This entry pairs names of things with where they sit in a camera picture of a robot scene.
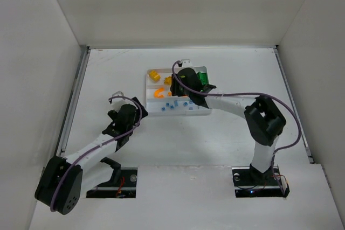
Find large yellow lego brick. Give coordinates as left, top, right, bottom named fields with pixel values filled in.
left=148, top=70, right=161, bottom=83

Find green lego plate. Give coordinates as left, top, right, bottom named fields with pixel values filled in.
left=197, top=72, right=209, bottom=85

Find white divided sorting tray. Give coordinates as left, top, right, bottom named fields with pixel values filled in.
left=146, top=68, right=212, bottom=116

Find orange lego pieces pile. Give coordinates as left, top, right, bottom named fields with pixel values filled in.
left=154, top=87, right=172, bottom=99

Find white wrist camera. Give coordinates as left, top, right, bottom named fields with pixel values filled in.
left=178, top=59, right=193, bottom=68
left=108, top=91, right=126, bottom=109

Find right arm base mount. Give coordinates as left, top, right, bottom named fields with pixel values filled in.
left=232, top=166, right=290, bottom=198

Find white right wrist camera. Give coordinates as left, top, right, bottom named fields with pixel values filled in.
left=178, top=59, right=193, bottom=68

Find light blue lego pieces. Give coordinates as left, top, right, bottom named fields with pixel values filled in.
left=160, top=100, right=195, bottom=112

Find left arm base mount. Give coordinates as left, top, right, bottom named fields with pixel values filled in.
left=86, top=157, right=138, bottom=199

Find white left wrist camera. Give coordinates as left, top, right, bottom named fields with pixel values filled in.
left=108, top=91, right=126, bottom=109

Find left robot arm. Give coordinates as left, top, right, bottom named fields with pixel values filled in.
left=34, top=95, right=148, bottom=215

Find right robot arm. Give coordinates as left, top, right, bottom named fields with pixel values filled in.
left=170, top=67, right=286, bottom=179

